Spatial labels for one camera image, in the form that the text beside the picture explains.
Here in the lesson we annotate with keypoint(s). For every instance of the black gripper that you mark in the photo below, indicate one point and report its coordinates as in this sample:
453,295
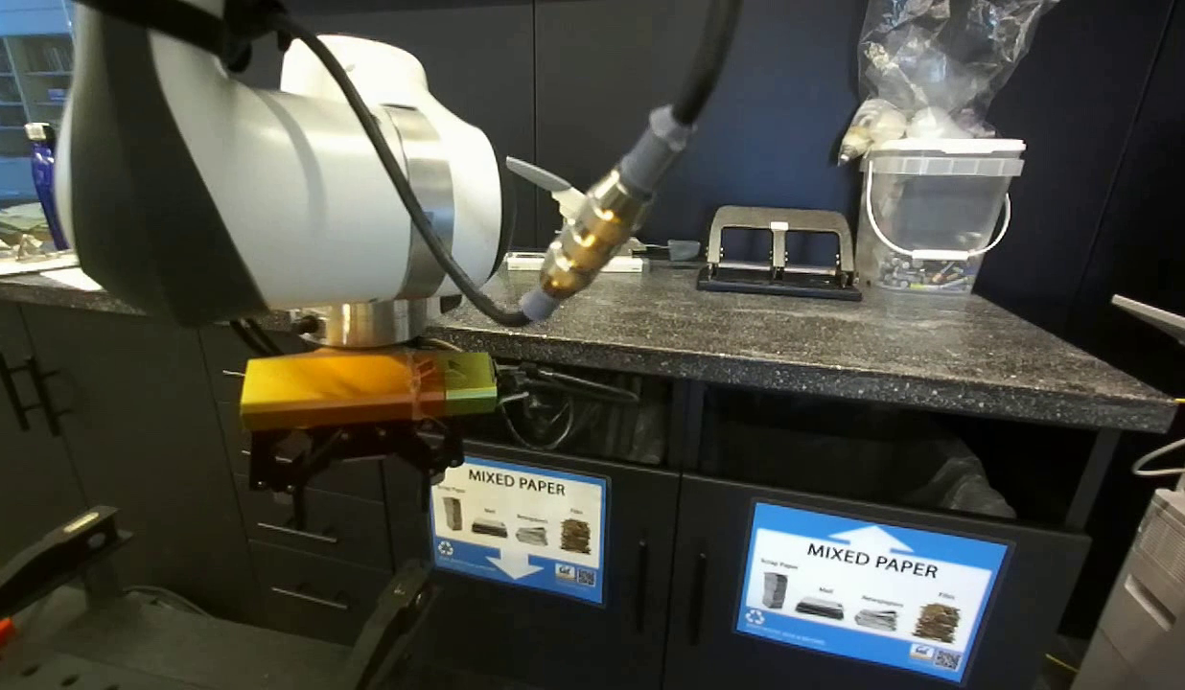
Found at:
361,445

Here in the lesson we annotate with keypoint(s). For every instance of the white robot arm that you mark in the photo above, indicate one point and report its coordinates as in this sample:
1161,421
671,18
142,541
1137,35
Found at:
284,178

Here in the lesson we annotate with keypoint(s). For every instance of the black tilt-out bin door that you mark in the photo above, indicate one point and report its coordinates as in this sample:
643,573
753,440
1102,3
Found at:
514,639

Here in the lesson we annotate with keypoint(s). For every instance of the black bin liner bag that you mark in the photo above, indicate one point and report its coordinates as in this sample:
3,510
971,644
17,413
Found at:
593,427
962,484

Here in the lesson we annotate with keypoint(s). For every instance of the small dark countertop object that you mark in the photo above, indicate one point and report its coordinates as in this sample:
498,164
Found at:
683,251

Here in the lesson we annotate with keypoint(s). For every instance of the black recycling bin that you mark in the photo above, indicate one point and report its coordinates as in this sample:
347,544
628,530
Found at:
1054,599

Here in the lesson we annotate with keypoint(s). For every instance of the black cabinet drawer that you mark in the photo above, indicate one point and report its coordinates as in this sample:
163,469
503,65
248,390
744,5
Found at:
347,530
322,620

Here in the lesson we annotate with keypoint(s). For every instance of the mixed paper sign down arrow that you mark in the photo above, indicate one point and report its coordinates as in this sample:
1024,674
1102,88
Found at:
514,524

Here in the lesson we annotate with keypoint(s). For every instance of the black cabinet door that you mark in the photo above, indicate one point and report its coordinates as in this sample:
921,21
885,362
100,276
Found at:
132,433
3,472

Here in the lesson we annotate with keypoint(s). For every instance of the black clamp bar orange tip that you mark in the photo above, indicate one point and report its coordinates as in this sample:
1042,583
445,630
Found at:
49,557

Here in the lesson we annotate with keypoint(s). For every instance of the black counter cabinet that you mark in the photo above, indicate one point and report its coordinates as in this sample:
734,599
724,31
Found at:
687,433

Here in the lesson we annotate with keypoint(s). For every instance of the white paper sheet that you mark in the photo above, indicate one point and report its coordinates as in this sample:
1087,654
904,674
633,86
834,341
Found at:
22,265

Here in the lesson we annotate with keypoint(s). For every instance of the white bookshelf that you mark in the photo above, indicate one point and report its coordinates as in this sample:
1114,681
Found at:
17,115

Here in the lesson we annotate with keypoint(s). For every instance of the mixed paper sign up arrow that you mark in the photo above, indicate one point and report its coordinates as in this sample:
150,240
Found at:
873,590

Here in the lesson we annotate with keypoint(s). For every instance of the clear plastic bucket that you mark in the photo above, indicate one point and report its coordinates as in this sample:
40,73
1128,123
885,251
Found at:
939,215

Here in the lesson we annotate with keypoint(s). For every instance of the clear plastic bag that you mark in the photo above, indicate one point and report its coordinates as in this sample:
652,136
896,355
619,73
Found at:
949,64

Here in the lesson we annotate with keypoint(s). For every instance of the grey office printer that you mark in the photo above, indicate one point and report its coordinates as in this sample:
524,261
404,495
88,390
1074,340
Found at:
1151,589

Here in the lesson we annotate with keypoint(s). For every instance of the amber wrist camera box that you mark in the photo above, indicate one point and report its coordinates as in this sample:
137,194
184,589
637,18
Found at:
361,383

